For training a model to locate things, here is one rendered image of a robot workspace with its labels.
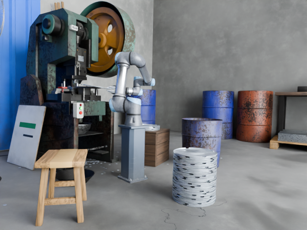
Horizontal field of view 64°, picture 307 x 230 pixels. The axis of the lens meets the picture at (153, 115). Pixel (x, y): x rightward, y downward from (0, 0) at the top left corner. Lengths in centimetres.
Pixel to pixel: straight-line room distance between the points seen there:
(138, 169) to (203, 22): 416
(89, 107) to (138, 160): 76
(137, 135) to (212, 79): 354
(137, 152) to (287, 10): 409
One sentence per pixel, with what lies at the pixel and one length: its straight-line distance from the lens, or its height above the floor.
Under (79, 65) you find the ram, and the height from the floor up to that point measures 99.
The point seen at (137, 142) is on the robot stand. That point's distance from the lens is 199.
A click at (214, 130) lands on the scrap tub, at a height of 38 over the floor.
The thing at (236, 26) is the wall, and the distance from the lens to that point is 538.
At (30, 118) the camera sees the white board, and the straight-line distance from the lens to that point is 268.
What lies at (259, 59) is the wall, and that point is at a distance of 514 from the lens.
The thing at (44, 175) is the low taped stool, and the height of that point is 25.
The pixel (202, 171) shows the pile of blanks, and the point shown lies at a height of 22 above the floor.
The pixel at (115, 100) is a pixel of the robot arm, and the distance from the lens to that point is 204.
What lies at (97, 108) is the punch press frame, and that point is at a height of 57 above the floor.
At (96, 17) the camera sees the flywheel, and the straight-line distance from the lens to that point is 309.
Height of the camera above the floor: 65
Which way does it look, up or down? 3 degrees down
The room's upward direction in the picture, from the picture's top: 1 degrees clockwise
